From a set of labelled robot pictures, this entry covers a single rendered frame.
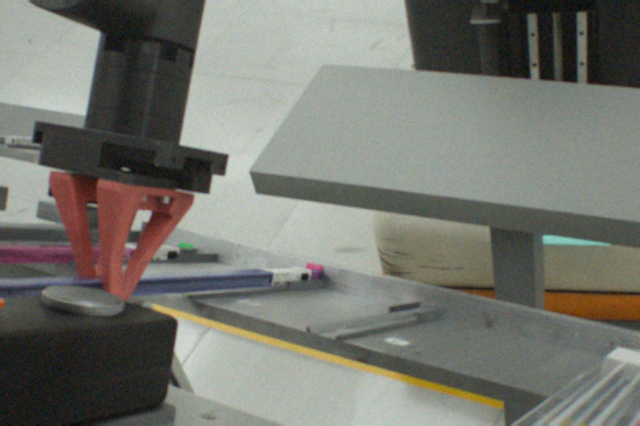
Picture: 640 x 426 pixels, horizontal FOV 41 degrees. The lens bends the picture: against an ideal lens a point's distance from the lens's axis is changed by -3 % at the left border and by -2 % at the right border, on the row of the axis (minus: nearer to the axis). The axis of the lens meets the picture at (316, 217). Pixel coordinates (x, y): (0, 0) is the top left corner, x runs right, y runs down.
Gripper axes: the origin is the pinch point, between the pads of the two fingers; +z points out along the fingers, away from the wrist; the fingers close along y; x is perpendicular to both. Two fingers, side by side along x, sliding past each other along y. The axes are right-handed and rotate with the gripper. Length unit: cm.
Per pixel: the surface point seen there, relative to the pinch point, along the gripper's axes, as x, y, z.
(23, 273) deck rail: 11.7, -19.1, 3.2
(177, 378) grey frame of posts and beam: 39.3, -21.3, 15.8
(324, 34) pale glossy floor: 179, -89, -50
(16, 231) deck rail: 10.2, -19.0, -0.3
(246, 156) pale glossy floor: 140, -82, -11
